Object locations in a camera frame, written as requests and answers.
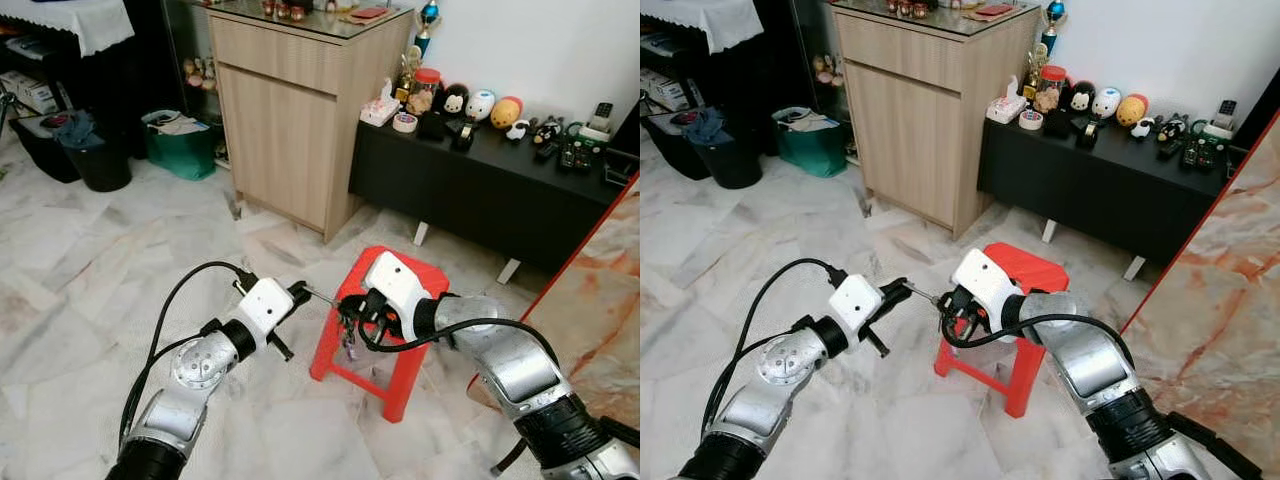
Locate red plastic stool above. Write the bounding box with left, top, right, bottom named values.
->
left=308, top=245, right=451, bottom=424
left=933, top=242, right=1071, bottom=419

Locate green basket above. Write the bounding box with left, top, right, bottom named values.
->
left=143, top=108, right=218, bottom=181
left=772, top=105, right=851, bottom=179

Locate light wooden cabinet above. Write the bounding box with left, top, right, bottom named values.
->
left=205, top=0, right=416, bottom=244
left=830, top=0, right=1041, bottom=239

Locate black low sideboard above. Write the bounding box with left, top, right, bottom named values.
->
left=977, top=110, right=1251, bottom=291
left=348, top=110, right=641, bottom=286

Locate pink white tissue pack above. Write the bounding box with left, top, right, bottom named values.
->
left=987, top=90, right=1029, bottom=124
left=360, top=92, right=401, bottom=127

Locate black waste bin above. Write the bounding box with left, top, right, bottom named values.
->
left=690, top=125, right=763, bottom=191
left=58, top=125, right=133, bottom=193

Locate orange marble pattern board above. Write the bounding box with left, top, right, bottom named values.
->
left=470, top=175, right=641, bottom=431
left=1120, top=110, right=1280, bottom=471

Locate red lidded snack jar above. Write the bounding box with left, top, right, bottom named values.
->
left=1035, top=65, right=1068, bottom=114
left=410, top=68, right=443, bottom=116

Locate gold trophy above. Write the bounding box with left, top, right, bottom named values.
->
left=395, top=45, right=426, bottom=101
left=1020, top=45, right=1051, bottom=101

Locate grey blue cloth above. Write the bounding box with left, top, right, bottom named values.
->
left=52, top=110, right=99, bottom=151
left=683, top=108, right=728, bottom=148

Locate green and black gadget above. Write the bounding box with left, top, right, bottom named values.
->
left=558, top=122, right=601, bottom=173
left=1183, top=120, right=1229, bottom=171

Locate dark storage bag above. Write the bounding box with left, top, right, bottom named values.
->
left=643, top=110, right=711, bottom=181
left=10, top=113, right=81, bottom=184

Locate blue trophy cup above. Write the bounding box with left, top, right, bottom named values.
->
left=1040, top=0, right=1069, bottom=56
left=415, top=0, right=443, bottom=56

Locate white cardboard box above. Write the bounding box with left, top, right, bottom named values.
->
left=640, top=68, right=686, bottom=111
left=0, top=70, right=59, bottom=114

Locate white lace tablecloth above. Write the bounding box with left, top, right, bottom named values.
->
left=0, top=0, right=136, bottom=58
left=640, top=0, right=764, bottom=54

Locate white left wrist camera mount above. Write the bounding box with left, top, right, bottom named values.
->
left=825, top=273, right=886, bottom=336
left=235, top=278, right=296, bottom=336

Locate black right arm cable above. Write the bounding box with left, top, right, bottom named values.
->
left=940, top=313, right=1136, bottom=371
left=358, top=315, right=561, bottom=366

